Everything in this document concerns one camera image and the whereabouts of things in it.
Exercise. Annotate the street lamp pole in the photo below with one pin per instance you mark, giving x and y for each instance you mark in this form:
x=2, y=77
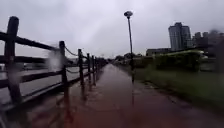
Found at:
x=130, y=40

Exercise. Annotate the wet red paved path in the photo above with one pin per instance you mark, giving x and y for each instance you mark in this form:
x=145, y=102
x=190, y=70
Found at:
x=116, y=103

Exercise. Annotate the low dark building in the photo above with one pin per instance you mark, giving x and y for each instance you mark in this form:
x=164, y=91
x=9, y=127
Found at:
x=158, y=51

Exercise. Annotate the green hedge bushes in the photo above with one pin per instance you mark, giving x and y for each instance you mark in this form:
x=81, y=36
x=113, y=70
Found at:
x=173, y=60

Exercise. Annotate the tall grey building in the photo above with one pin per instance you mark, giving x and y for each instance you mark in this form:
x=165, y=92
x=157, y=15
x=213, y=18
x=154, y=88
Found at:
x=179, y=36

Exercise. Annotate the grass strip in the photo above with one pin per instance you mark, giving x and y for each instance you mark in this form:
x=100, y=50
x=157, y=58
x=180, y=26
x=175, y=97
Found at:
x=186, y=86

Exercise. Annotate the grey water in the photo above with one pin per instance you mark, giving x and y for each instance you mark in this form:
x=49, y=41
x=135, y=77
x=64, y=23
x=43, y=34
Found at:
x=36, y=83

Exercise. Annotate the group of distant buildings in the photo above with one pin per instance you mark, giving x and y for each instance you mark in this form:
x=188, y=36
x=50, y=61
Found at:
x=206, y=38

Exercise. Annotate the dark wooden post fence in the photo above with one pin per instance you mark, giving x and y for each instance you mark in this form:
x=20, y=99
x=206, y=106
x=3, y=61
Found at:
x=12, y=63

